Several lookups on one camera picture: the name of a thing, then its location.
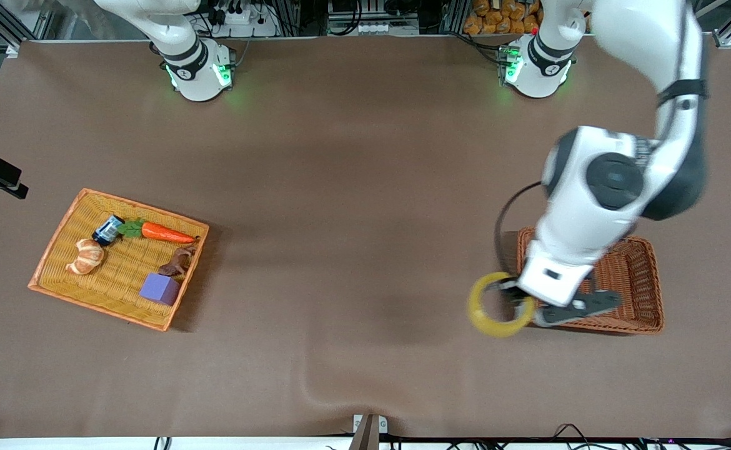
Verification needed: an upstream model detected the brown toy figurine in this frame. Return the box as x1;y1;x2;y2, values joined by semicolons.
158;241;199;277

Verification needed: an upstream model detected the pile of orange snacks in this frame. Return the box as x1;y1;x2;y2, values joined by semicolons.
464;0;544;36

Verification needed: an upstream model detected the orange toy carrot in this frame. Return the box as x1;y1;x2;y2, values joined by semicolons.
117;218;199;244

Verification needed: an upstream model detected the yellow tape roll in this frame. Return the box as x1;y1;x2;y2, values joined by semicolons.
467;271;536;338

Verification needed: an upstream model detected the toy croissant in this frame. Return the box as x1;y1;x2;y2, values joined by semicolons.
66;239;105;276

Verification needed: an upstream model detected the long white power strip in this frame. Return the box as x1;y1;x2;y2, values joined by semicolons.
327;21;420;36

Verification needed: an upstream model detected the metal table bracket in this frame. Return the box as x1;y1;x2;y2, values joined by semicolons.
353;414;388;450

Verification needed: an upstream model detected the white power strip with plugs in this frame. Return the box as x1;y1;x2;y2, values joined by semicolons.
206;0;279;38

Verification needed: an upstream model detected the blue can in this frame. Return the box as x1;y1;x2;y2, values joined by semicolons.
92;214;125;247

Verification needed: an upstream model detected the yellow wicker tray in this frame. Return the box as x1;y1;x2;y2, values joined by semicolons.
27;188;211;332

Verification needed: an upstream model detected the purple cube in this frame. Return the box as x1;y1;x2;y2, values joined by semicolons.
139;272;181;307

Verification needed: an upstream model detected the aluminium frame profile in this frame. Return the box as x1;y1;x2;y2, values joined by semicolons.
0;0;60;58
697;0;731;49

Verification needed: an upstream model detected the brown wicker basket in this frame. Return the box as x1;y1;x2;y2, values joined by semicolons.
517;227;665;335

